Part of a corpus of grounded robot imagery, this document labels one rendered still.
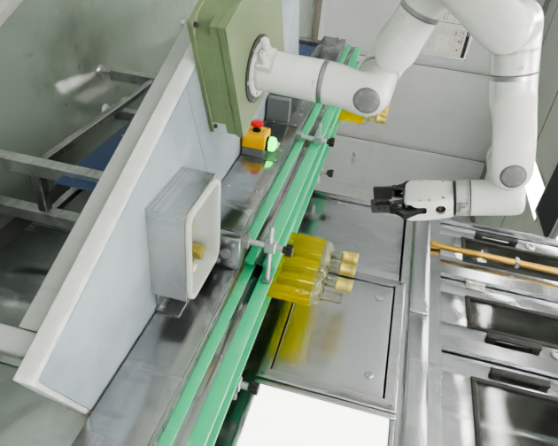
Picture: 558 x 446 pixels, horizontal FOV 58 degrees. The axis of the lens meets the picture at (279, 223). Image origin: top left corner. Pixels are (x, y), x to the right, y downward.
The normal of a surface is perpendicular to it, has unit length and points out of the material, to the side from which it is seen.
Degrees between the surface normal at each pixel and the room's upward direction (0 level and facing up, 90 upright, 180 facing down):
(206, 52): 90
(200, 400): 90
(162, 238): 90
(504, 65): 121
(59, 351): 0
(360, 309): 90
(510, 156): 99
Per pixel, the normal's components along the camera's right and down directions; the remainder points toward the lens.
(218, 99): -0.26, 0.83
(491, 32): -0.59, 0.46
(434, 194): -0.20, -0.78
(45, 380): 0.97, 0.21
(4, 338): -0.03, -0.51
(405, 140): -0.25, 0.55
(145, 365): 0.08, -0.81
